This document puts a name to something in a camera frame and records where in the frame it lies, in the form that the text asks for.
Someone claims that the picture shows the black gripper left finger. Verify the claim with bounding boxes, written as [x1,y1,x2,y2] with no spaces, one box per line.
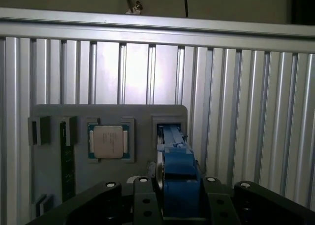
[24,176,164,225]

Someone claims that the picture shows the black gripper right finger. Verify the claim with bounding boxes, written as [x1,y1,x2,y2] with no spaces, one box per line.
[200,177,315,225]

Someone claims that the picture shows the grey hose with connector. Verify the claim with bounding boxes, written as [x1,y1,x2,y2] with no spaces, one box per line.
[120,0,144,15]

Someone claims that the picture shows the black stand post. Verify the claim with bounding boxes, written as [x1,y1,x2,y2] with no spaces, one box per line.
[291,0,315,25]

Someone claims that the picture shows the dark green RAM stick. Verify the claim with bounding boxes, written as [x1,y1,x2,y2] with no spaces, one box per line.
[60,121,76,204]

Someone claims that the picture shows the silver CPU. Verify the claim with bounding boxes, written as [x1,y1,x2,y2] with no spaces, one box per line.
[88,125,130,160]

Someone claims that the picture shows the grey parts rack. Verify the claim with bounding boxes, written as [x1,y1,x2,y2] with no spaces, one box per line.
[30,104,190,225]

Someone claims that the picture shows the hard disk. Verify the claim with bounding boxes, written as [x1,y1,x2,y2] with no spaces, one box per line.
[154,123,206,219]

